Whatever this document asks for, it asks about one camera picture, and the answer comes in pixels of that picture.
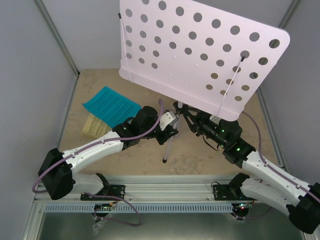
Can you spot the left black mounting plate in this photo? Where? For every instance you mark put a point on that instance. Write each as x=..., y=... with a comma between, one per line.
x=106, y=194

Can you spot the yellow sheet music page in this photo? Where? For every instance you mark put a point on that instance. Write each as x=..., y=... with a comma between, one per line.
x=95, y=127

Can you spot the clear plastic bag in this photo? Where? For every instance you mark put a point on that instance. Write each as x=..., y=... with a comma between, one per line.
x=98, y=225

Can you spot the circuit board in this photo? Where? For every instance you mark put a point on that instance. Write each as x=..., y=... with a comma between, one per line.
x=241, y=206
x=105, y=207

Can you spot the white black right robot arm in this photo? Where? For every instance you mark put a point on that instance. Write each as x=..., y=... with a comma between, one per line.
x=295, y=198

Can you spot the grey slotted cable duct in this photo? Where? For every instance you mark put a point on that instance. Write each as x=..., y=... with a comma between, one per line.
x=142, y=208

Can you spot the left circuit board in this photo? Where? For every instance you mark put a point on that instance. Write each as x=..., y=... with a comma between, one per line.
x=105, y=207

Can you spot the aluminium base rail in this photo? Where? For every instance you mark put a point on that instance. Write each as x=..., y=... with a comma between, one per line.
x=168, y=188

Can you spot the right circuit board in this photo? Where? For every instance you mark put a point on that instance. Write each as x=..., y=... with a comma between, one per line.
x=241, y=206

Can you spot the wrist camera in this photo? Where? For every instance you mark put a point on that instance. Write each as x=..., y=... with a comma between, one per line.
x=214, y=119
x=167, y=119

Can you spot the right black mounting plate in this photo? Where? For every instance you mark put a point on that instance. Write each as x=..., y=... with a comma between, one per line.
x=222, y=192

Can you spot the white music stand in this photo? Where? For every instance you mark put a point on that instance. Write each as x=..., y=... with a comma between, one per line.
x=199, y=55

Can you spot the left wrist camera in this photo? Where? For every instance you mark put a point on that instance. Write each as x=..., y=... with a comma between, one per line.
x=167, y=119

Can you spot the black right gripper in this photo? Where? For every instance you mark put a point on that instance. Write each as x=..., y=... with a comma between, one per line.
x=201, y=118

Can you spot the black mounting plate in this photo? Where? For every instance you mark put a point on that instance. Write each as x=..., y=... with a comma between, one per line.
x=222, y=192
x=106, y=194

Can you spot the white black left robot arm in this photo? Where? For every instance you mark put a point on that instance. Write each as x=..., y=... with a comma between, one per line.
x=60, y=171

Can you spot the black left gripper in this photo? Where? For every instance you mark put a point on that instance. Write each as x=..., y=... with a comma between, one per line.
x=166, y=134

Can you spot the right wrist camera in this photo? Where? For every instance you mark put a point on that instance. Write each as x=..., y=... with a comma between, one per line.
x=214, y=119

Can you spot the blue sheet music page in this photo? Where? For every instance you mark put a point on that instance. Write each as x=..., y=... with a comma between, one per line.
x=111, y=107

